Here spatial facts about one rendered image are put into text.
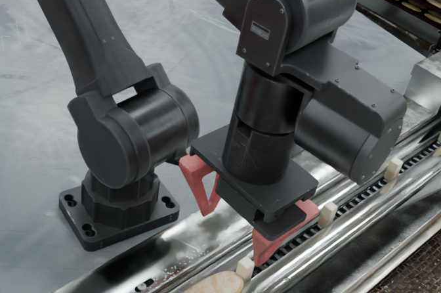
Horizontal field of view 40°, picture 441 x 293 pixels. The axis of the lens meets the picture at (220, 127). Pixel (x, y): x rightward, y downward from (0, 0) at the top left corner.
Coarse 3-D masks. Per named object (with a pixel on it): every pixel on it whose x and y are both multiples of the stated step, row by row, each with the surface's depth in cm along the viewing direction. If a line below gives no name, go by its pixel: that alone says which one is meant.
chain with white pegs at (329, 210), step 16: (432, 144) 89; (400, 160) 80; (416, 160) 85; (384, 176) 81; (368, 192) 78; (336, 208) 71; (320, 224) 72; (272, 256) 68; (240, 272) 63; (256, 272) 66
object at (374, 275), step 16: (432, 224) 68; (416, 240) 65; (384, 256) 62; (400, 256) 63; (368, 272) 60; (384, 272) 61; (352, 288) 59; (368, 288) 59; (384, 288) 60; (400, 288) 60; (416, 288) 60; (432, 288) 60
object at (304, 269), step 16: (432, 176) 79; (400, 192) 76; (416, 192) 78; (384, 208) 73; (368, 224) 71; (336, 240) 68; (352, 240) 70; (320, 256) 66; (288, 272) 63; (304, 272) 64; (272, 288) 61; (288, 288) 63
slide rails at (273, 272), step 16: (432, 128) 90; (400, 144) 86; (416, 144) 86; (432, 160) 84; (400, 176) 80; (416, 176) 81; (336, 192) 76; (352, 192) 77; (384, 192) 77; (320, 208) 73; (352, 208) 74; (368, 208) 74; (336, 224) 71; (352, 224) 72; (320, 240) 69; (224, 256) 65; (240, 256) 65; (288, 256) 66; (304, 256) 67; (208, 272) 63; (272, 272) 64; (176, 288) 61; (256, 288) 62
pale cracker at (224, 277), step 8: (224, 272) 63; (232, 272) 63; (208, 280) 61; (216, 280) 61; (224, 280) 62; (232, 280) 62; (240, 280) 62; (192, 288) 60; (200, 288) 60; (208, 288) 60; (216, 288) 60; (224, 288) 61; (232, 288) 61; (240, 288) 62
